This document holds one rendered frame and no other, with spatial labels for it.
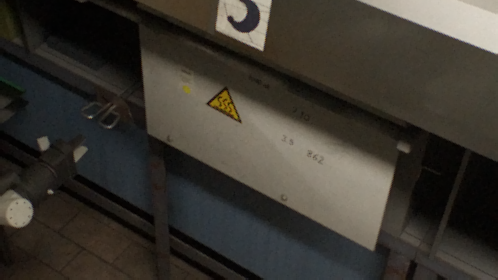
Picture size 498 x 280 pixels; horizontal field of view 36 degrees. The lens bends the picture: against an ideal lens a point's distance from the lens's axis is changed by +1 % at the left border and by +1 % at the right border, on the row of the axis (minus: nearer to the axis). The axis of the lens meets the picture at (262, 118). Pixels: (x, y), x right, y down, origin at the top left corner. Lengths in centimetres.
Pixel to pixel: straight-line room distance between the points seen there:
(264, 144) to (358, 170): 22
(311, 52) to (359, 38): 8
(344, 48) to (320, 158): 48
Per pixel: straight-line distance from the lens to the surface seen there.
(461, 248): 180
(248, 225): 218
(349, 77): 110
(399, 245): 180
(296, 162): 158
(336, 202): 159
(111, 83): 210
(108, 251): 279
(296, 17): 110
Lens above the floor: 224
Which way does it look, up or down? 44 degrees down
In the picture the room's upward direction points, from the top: 4 degrees clockwise
